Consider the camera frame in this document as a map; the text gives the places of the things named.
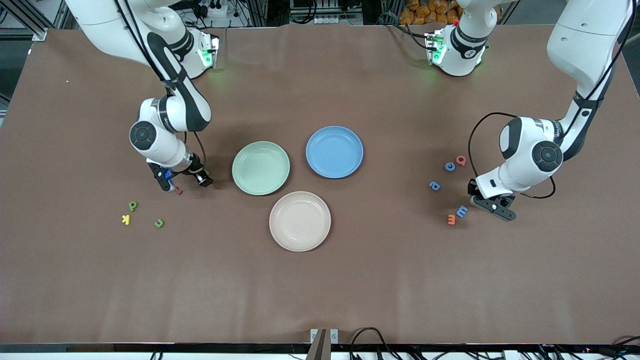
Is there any green plate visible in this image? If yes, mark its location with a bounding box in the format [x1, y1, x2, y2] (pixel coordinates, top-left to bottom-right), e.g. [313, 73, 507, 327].
[231, 141, 291, 196]

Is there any beige plate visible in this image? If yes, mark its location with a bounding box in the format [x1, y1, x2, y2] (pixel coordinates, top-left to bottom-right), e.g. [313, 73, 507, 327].
[269, 191, 332, 252]

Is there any blue plate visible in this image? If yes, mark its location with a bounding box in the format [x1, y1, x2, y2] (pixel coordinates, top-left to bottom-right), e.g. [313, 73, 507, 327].
[305, 125, 364, 179]

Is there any white power strip with plugs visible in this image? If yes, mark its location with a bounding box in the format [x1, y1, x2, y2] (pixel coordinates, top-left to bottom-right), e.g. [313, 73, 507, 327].
[192, 0, 231, 18]

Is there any brown table cover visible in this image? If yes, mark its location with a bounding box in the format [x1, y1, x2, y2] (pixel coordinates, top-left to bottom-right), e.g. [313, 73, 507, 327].
[0, 24, 640, 347]

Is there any bag of orange items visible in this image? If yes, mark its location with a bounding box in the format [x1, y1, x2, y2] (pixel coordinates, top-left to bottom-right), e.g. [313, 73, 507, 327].
[398, 0, 463, 26]

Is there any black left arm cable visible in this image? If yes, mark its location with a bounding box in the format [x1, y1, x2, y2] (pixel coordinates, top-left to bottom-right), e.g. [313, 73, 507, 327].
[468, 0, 638, 200]

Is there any black looped cable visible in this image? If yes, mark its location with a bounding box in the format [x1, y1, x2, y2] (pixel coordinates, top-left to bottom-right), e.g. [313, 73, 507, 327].
[349, 327, 397, 360]

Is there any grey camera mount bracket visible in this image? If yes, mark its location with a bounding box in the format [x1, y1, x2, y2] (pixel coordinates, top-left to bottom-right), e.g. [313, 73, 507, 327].
[306, 328, 340, 360]

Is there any aluminium frame post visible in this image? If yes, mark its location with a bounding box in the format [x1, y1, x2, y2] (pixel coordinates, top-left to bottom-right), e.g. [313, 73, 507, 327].
[10, 0, 49, 42]

